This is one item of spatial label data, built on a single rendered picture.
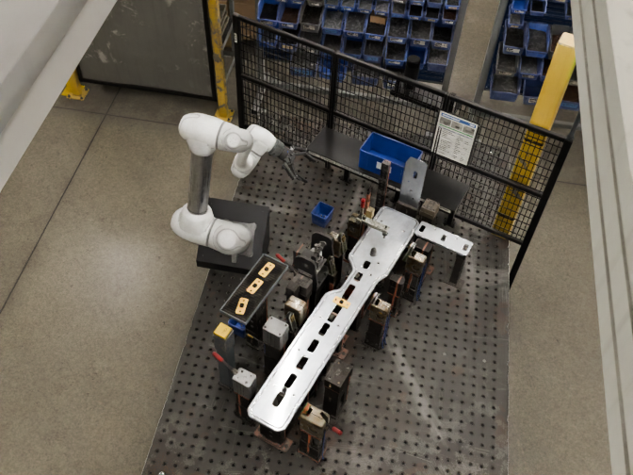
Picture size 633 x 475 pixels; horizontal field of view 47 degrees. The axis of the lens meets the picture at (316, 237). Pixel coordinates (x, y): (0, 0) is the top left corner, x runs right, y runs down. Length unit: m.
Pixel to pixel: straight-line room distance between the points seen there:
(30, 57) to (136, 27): 4.61
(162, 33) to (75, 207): 1.39
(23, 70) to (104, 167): 4.63
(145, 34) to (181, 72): 0.39
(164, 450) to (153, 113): 3.17
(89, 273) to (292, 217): 1.49
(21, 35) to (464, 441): 2.94
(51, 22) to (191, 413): 2.72
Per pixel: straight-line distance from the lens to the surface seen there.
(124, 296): 4.80
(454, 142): 3.88
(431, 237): 3.78
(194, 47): 5.51
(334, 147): 4.11
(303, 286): 3.42
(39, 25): 0.99
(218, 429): 3.49
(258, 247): 3.87
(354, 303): 3.48
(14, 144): 0.96
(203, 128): 3.30
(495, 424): 3.63
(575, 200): 5.63
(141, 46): 5.66
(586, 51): 1.03
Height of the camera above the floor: 3.87
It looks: 51 degrees down
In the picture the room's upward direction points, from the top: 3 degrees clockwise
